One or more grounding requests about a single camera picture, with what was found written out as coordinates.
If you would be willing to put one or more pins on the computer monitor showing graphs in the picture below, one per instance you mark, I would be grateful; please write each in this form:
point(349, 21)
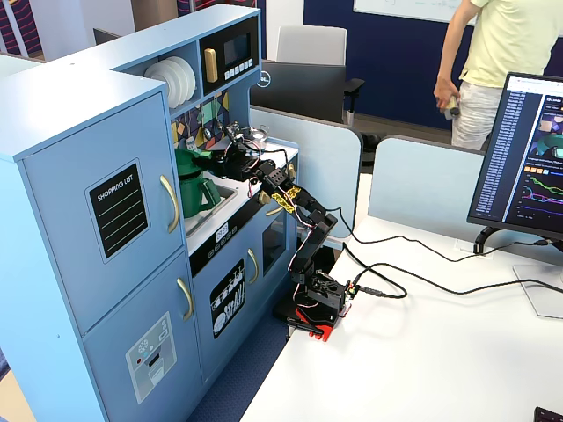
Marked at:
point(519, 149)

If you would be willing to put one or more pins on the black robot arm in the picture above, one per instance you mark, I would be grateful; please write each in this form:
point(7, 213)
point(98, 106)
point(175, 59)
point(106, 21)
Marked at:
point(310, 246)

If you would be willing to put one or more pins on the whiteboard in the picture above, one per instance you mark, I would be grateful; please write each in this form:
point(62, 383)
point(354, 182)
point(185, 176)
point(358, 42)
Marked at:
point(404, 8)

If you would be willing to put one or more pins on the person in yellow shirt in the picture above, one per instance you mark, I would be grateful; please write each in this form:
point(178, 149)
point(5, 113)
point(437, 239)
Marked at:
point(510, 39)

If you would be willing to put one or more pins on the grey office chair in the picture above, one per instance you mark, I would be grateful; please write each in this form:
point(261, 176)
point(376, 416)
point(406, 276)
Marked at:
point(312, 44)

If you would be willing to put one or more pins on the grey monitor stand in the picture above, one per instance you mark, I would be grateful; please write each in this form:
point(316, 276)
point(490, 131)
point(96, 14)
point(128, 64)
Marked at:
point(541, 294)

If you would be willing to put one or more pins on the low light blue desk divider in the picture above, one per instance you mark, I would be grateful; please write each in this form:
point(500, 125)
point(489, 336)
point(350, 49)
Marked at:
point(422, 184)

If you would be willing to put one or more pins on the black shopping list chalkboard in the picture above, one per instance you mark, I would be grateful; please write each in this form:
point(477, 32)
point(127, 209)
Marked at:
point(116, 211)

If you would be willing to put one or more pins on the steel toy pot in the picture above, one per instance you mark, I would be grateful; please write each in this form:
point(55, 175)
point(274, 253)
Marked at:
point(259, 138)

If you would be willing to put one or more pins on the gold stove knob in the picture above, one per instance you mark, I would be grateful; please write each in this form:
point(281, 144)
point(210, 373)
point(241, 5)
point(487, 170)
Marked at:
point(292, 169)
point(263, 199)

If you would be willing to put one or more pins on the person bare hand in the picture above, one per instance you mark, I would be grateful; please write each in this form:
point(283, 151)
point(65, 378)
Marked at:
point(444, 94)

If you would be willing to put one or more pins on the green pitcher recipient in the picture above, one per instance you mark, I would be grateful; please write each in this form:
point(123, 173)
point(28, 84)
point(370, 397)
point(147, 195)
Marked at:
point(193, 195)

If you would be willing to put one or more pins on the black Dell monitor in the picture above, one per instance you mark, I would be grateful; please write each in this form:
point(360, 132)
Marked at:
point(303, 88)

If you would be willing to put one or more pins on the red and black table clamp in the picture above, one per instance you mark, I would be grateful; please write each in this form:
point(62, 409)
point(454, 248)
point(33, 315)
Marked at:
point(314, 323)

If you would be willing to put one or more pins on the person bare forearm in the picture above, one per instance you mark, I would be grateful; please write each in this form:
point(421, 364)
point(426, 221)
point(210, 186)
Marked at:
point(455, 39)

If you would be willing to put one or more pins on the tall light blue desk divider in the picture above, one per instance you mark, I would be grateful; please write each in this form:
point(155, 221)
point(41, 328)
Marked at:
point(325, 176)

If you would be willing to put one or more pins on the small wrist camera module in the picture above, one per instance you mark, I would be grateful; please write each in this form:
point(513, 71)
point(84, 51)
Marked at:
point(234, 130)

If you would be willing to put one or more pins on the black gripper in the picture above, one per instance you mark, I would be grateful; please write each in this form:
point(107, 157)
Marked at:
point(225, 165)

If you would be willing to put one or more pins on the dark monitor behind kitchen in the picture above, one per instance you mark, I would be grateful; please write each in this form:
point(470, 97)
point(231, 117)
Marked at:
point(105, 36)

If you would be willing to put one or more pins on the small grey handheld object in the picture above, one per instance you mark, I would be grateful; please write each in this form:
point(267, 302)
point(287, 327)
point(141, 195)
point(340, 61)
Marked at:
point(452, 109)

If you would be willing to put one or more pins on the black toy microwave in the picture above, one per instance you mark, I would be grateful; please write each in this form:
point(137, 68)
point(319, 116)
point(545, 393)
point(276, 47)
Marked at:
point(228, 53)

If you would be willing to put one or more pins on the blue toy kitchen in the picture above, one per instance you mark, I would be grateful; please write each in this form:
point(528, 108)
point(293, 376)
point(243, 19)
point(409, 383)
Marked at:
point(88, 264)

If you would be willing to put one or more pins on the green lid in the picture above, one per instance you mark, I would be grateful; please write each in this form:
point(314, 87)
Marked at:
point(187, 162)

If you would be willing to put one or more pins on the white toy plate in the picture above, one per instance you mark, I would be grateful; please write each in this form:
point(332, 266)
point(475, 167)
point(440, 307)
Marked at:
point(190, 81)
point(170, 90)
point(179, 83)
point(154, 73)

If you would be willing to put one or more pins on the dark device corner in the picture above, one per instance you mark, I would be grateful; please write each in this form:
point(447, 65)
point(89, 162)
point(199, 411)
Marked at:
point(550, 415)

